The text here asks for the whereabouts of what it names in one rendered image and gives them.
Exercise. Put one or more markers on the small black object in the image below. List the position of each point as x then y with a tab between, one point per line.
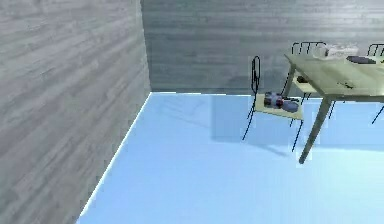
302	79
346	85

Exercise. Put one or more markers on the blue grey bundle with red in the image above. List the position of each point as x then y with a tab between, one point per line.
279	101

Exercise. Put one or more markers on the clear glass bowl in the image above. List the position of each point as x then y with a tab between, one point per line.
336	51

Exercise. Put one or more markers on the pale green wooden table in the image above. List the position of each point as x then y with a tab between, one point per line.
336	77

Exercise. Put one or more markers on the dark grey flat plate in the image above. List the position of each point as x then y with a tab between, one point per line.
361	60

